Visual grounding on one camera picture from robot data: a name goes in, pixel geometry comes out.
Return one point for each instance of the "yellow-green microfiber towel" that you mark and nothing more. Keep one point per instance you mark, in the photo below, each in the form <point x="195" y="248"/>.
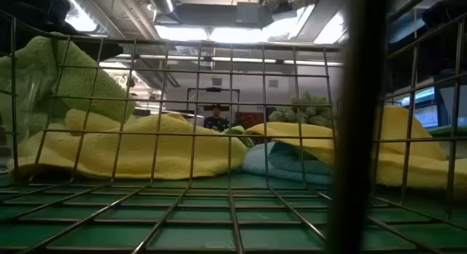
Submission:
<point x="237" y="130"/>

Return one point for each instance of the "pale blue microfiber towel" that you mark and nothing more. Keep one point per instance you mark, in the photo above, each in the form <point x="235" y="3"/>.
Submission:
<point x="255" y="162"/>

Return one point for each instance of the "teal terry microfiber towel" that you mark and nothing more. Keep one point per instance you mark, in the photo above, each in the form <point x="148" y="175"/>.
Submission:
<point x="292" y="161"/>

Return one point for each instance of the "pale green microfiber towel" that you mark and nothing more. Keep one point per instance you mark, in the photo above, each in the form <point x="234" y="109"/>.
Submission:
<point x="78" y="82"/>

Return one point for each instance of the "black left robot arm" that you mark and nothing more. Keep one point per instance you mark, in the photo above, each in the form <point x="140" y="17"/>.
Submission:
<point x="33" y="13"/>

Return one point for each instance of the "red storage box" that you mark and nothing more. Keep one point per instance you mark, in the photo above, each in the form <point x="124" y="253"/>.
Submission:
<point x="250" y="120"/>

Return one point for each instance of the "person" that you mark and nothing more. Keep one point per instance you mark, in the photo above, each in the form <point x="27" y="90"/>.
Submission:
<point x="216" y="123"/>

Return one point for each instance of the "potted pale green succulent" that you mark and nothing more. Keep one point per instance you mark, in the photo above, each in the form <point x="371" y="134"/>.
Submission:
<point x="310" y="113"/>

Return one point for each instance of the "green table mat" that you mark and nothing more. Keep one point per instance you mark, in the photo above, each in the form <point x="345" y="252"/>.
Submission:
<point x="204" y="214"/>

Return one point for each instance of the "grey ceiling air unit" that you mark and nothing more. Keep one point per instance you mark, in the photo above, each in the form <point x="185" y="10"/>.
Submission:
<point x="219" y="15"/>

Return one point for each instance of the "black metal frame stand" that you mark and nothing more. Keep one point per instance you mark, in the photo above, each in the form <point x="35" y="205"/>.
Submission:
<point x="213" y="89"/>

